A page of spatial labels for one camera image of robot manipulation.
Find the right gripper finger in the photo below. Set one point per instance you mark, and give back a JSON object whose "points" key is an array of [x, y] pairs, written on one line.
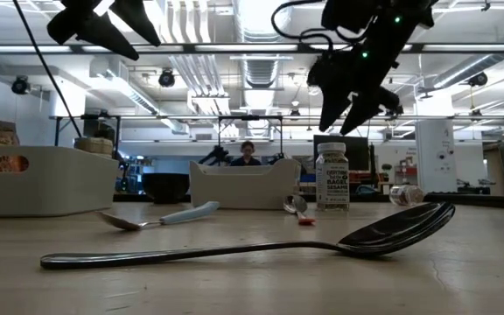
{"points": [[333, 107], [366, 109]]}

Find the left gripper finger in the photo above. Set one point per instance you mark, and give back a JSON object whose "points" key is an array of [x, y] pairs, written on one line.
{"points": [[99, 32], [138, 19]]}

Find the bagel seasoning jar white lid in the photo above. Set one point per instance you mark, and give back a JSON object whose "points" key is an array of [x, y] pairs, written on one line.
{"points": [[332, 179]]}

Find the small clear glass jar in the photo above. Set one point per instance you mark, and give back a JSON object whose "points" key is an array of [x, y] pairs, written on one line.
{"points": [[405, 195]]}

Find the seasoning jar gold lid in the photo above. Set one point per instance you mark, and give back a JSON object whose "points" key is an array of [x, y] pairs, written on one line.
{"points": [[94, 145]]}

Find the pale grey plastic bin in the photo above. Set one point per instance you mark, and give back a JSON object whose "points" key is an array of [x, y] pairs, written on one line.
{"points": [[243, 188]]}

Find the dark metal spoon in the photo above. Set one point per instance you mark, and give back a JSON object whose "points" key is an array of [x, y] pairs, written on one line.
{"points": [[392, 232]]}

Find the background black robot arm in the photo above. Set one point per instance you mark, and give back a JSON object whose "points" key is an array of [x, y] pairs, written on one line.
{"points": [[277, 158], [219, 155]]}

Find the black monitor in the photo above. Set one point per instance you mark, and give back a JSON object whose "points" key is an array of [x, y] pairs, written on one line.
{"points": [[359, 153]]}

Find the black light bar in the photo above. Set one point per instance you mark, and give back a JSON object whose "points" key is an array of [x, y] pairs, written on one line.
{"points": [[188, 48]]}

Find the white pillar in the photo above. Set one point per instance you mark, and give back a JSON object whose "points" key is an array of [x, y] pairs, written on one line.
{"points": [[436, 153]]}

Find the person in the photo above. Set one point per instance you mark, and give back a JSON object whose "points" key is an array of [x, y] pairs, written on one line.
{"points": [[247, 153]]}

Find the red bowl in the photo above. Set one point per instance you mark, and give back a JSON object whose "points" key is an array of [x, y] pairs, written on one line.
{"points": [[165, 188]]}

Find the black hanging camera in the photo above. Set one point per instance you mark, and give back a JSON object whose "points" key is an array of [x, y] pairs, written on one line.
{"points": [[478, 79], [20, 85], [166, 79]]}

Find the background black frame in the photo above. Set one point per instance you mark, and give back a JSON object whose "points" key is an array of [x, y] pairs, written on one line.
{"points": [[147, 117]]}

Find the black aluminium frame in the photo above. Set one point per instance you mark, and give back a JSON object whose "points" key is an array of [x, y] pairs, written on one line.
{"points": [[453, 201]]}

